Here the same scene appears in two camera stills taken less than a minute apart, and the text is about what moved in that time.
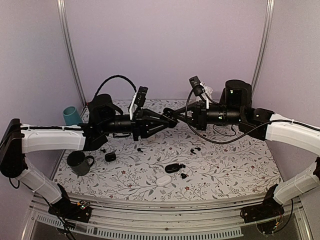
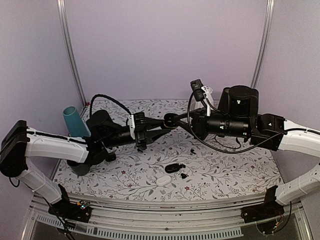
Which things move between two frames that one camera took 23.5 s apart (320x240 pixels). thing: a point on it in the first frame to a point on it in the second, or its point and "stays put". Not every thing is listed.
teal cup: x=71 y=116 stays put
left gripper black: x=142 y=121 to x=140 y=130
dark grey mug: x=79 y=163 stays put
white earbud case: x=163 y=180 stays put
